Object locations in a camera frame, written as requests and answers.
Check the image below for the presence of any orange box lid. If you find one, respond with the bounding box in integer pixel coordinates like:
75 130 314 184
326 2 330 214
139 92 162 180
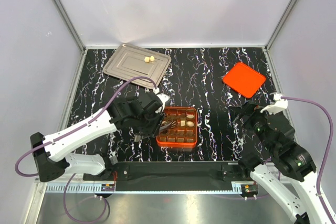
222 62 266 99

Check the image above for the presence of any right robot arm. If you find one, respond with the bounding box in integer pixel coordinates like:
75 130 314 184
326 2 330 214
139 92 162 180
229 102 335 223

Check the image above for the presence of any silver metal tray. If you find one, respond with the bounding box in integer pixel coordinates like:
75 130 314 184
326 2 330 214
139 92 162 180
103 44 171 89

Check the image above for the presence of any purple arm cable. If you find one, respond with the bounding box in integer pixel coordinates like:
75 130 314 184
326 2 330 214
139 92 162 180
15 76 160 223
280 97 336 219

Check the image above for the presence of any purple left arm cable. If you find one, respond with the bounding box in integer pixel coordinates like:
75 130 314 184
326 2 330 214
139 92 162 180
15 76 160 223

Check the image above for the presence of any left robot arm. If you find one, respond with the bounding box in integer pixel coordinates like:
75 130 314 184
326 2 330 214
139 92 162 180
30 92 170 182

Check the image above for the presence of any orange chocolate box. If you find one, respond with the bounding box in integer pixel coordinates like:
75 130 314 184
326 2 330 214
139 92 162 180
156 107 198 149

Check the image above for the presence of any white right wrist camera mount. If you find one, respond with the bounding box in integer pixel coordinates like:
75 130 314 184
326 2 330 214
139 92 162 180
260 92 288 115

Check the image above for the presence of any white oval chocolate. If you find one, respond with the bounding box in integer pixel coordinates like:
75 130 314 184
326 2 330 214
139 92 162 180
187 121 194 127
186 114 194 119

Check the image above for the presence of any aluminium rail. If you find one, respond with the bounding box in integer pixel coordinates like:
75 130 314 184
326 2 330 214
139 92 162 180
35 163 87 183

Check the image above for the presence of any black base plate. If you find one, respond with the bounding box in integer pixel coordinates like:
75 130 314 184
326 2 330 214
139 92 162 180
83 161 259 192

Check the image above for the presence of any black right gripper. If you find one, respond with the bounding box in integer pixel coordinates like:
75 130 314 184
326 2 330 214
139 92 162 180
227 99 278 153

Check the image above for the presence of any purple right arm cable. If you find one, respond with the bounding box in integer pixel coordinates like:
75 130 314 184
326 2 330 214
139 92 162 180
280 97 336 219

